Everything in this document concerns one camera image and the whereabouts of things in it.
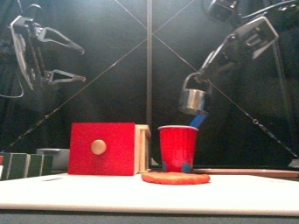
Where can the red plastic cup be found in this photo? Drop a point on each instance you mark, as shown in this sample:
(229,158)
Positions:
(177,148)

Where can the red front wooden drawer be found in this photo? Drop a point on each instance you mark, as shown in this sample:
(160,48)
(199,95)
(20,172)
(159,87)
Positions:
(104,154)

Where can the blue plastic knife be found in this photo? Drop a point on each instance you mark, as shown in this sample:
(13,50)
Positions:
(197,120)

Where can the flat orange dough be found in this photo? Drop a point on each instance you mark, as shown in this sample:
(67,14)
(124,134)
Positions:
(175,178)

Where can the grey container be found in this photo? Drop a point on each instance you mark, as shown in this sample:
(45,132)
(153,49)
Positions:
(57,159)

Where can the white cutting board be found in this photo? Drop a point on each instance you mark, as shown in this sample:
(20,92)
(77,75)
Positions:
(147,198)

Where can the light wooden slotted box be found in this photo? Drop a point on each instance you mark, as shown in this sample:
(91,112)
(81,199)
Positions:
(143,148)

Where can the round steel dough cutter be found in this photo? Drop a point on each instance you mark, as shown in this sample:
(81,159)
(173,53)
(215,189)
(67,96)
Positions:
(192,100)

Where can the brown wooden strip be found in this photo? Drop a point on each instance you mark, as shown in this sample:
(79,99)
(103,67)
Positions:
(248,173)

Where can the green white striped box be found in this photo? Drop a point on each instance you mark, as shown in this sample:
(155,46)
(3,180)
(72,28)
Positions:
(23,165)

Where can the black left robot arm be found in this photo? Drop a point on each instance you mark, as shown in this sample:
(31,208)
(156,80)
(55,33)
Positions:
(27,10)

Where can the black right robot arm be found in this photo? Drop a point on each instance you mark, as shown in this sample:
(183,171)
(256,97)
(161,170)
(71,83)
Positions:
(223,10)

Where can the vertical metal frame pole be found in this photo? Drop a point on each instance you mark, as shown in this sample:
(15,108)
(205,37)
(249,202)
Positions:
(148,58)

